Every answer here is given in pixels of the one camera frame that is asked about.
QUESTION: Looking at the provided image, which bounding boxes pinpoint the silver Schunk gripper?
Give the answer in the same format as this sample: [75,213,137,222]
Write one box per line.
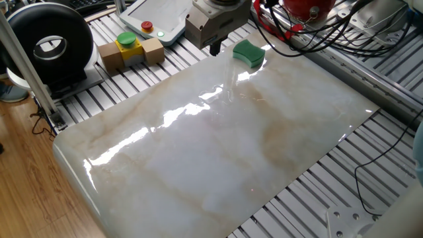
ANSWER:
[184,3,252,57]

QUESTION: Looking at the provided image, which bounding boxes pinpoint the green sponge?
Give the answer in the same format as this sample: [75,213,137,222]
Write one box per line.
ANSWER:
[232,39,266,69]

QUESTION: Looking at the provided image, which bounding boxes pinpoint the white gripper adapter plate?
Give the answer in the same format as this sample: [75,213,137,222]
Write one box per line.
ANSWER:
[192,0,248,19]

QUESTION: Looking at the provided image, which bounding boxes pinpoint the white teach pendant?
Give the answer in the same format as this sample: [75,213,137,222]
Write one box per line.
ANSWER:
[118,0,212,46]

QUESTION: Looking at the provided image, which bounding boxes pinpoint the light wooden block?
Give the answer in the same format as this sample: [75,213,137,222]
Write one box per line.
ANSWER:
[98,42,126,72]
[141,37,165,65]

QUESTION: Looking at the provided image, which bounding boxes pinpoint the yellow box with green button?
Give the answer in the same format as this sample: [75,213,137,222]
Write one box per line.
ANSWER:
[114,31,145,67]

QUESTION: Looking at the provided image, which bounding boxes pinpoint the red fire extinguisher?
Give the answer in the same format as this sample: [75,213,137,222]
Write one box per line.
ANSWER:
[282,0,337,23]

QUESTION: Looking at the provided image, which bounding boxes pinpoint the glossy marble pattern board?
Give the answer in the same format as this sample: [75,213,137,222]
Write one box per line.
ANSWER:
[52,31,380,238]

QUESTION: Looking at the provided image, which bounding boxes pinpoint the black keyboard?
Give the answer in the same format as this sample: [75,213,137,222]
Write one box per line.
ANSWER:
[67,0,106,10]

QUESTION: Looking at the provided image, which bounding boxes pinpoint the grey metal housing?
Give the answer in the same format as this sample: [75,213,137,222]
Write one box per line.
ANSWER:
[350,0,410,44]

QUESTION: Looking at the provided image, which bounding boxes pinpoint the grey shoe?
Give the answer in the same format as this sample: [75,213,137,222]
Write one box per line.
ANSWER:
[0,81,29,103]

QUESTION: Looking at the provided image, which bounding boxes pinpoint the red strap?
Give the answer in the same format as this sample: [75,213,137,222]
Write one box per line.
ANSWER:
[252,0,305,42]

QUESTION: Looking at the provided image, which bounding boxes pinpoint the thin aluminium post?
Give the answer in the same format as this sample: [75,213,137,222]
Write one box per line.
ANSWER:
[114,0,127,16]

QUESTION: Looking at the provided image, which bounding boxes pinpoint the black cable bundle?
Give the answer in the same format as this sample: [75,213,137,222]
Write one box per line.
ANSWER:
[250,0,414,59]

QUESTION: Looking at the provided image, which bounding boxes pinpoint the black ring-shaped device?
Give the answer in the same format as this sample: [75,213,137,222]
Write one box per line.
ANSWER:
[0,2,105,97]

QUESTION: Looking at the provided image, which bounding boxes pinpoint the thick aluminium frame post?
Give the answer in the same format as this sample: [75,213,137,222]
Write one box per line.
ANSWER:
[0,9,69,130]

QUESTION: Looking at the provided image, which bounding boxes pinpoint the thin black floor cable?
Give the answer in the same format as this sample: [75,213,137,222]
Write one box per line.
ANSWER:
[29,110,56,140]

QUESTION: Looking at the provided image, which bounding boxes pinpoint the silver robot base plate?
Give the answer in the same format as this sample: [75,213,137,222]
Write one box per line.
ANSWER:
[326,206,384,238]

